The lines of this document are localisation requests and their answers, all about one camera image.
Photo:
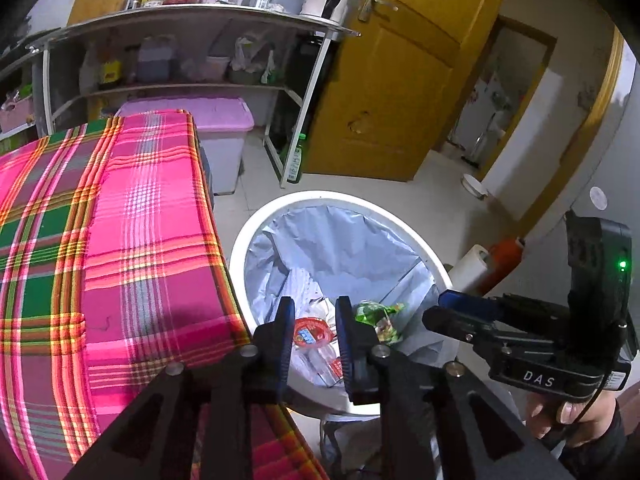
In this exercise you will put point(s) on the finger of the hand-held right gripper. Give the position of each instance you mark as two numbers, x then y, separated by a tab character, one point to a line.
450	324
465	302

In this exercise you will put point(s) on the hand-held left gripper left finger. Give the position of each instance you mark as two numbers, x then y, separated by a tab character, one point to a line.
285	332

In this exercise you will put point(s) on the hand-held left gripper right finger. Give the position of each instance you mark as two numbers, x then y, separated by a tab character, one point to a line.
346	342

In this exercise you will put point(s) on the red-labelled clear plastic cup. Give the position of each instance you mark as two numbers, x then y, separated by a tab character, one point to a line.
312	332

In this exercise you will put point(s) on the green snack wrapper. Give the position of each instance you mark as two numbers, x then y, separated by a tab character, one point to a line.
372	312

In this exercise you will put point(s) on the white trash bin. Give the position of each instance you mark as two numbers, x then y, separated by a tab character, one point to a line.
320	199

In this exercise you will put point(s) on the person's right hand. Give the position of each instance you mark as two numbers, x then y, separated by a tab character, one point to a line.
575	417

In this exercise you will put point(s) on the white paper towel roll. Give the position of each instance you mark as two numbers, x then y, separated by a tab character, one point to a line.
470	267

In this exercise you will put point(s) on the orange plastic container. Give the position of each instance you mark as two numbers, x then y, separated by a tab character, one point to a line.
507	255

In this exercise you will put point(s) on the grey bin liner bag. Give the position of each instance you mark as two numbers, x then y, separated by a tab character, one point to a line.
340	240

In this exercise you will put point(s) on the white floor bowl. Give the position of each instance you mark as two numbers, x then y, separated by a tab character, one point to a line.
474	186

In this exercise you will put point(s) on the green glass bottle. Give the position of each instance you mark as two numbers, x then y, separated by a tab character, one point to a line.
295	160

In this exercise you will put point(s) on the pink plaid tablecloth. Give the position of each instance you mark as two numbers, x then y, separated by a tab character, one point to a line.
125	260

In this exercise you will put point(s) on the pink-lidded storage box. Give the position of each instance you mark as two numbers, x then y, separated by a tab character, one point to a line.
220	116

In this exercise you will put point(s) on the yellow wooden door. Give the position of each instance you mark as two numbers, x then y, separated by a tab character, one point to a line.
400	85

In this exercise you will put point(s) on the white plastic bag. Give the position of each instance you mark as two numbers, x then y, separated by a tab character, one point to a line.
252	60

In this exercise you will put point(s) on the grey plastic jug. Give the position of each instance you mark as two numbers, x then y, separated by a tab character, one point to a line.
156	60

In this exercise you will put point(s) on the yellow-labelled dark bottle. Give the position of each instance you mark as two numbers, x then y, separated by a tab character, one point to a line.
110	70

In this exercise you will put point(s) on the steel shelf unit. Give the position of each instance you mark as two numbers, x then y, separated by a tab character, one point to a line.
200	12

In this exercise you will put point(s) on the pink plastic basket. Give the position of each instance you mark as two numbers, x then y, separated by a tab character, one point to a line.
15	116

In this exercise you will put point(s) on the yellow-sided shelf unit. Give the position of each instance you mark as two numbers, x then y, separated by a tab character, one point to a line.
17	62

